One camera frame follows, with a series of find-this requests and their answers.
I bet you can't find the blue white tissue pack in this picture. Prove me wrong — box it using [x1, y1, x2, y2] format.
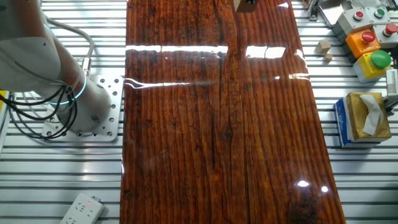
[333, 98, 388, 149]

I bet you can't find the white tissue sheet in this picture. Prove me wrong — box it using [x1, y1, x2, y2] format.
[359, 94, 385, 136]

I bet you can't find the black cable bundle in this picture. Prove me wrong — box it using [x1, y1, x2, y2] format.
[0, 83, 78, 140]

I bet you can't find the gold tissue box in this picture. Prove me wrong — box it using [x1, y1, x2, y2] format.
[345, 91, 392, 143]

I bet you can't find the white power strip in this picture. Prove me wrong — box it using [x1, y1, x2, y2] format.
[59, 193, 106, 224]

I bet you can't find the small metal bracket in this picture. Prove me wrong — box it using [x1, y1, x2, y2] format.
[307, 0, 322, 22]

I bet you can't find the grey box red button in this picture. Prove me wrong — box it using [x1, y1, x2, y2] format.
[372, 23, 398, 49]
[331, 7, 371, 44]

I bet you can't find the glossy wood grain mat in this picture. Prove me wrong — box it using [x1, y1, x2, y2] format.
[119, 0, 346, 224]

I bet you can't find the yellow box green button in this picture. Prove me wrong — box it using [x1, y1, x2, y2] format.
[353, 49, 392, 84]

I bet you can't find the orange box red button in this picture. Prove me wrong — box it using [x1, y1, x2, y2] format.
[345, 28, 382, 60]

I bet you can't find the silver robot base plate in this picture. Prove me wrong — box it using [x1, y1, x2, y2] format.
[42, 74, 124, 143]

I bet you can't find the grey box green button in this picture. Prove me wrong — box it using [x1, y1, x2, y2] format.
[364, 6, 388, 26]

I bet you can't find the grey cable with metal plug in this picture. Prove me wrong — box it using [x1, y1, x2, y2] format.
[43, 17, 96, 77]

